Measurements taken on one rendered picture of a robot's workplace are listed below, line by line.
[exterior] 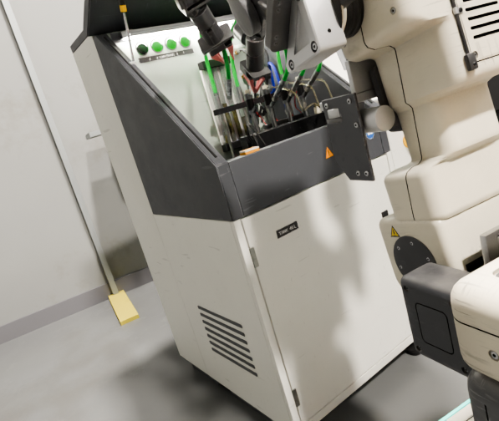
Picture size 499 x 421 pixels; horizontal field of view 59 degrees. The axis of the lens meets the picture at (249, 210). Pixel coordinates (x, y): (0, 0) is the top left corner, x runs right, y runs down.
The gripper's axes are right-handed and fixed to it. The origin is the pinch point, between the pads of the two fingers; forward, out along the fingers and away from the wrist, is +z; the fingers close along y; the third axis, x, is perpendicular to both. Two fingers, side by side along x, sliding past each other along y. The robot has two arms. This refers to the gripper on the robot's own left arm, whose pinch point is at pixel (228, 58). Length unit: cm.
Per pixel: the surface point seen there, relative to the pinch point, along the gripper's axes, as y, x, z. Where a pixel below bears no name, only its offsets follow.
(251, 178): 8.8, 36.7, 8.8
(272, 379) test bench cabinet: 33, 81, 46
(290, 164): -2.2, 32.5, 17.8
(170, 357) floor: 100, 40, 109
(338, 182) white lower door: -12, 36, 35
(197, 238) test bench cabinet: 36, 36, 26
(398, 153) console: -36, 25, 54
